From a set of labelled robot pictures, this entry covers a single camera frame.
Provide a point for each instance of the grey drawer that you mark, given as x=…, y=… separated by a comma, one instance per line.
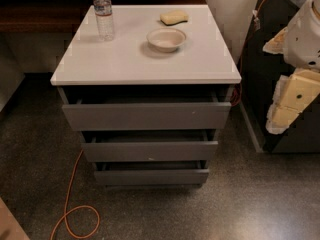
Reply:
x=147, y=116
x=151, y=173
x=142, y=148

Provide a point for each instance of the grey top drawer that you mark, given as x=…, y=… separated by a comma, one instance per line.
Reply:
x=147, y=116

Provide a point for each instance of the dark wooden bench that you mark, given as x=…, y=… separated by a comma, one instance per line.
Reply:
x=42, y=16

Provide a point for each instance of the grey bottom drawer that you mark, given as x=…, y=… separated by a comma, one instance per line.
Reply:
x=151, y=173

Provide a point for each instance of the white bowl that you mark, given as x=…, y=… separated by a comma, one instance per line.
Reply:
x=166, y=39

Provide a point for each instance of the grey drawer cabinet white top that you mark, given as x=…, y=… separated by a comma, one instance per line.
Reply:
x=128, y=69

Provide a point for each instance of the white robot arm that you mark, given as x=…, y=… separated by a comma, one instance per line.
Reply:
x=299, y=43

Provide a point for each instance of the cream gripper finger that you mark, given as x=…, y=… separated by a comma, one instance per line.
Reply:
x=276, y=45
x=292, y=95

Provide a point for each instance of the clear plastic water bottle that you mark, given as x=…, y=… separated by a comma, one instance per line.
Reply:
x=104, y=18

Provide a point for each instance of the black cabinet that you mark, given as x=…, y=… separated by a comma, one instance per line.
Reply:
x=260, y=73

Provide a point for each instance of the yellow sponge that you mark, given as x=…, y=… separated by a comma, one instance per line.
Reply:
x=174, y=17

